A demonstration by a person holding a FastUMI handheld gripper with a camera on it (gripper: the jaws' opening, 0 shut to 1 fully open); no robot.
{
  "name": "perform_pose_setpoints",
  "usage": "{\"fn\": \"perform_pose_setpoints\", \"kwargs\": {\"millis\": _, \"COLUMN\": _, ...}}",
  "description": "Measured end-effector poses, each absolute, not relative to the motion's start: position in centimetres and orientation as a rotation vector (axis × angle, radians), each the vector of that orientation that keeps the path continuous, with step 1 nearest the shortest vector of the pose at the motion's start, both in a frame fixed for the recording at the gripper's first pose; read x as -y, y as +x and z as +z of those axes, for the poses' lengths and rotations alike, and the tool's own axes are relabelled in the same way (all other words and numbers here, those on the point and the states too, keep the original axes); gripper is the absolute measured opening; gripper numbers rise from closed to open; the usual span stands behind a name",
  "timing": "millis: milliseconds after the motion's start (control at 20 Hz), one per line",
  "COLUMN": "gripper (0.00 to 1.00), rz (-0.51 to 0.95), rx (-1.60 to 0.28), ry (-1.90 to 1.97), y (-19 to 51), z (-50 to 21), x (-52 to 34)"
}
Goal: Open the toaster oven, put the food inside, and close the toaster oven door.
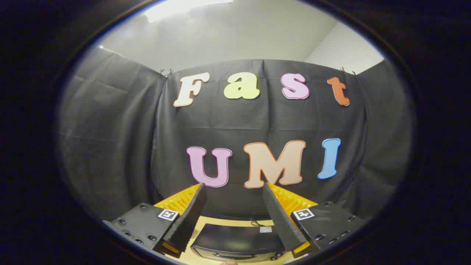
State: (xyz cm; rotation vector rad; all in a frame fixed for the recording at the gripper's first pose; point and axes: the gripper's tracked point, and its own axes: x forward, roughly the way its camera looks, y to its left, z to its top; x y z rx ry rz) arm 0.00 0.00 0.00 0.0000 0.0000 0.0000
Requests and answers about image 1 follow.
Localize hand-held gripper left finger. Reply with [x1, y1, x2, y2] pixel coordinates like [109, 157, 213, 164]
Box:
[102, 183, 207, 259]

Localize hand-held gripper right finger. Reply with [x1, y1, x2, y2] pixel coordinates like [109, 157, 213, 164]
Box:
[262, 181, 367, 259]

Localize black toaster oven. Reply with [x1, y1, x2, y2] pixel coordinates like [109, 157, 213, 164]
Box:
[190, 223, 286, 262]

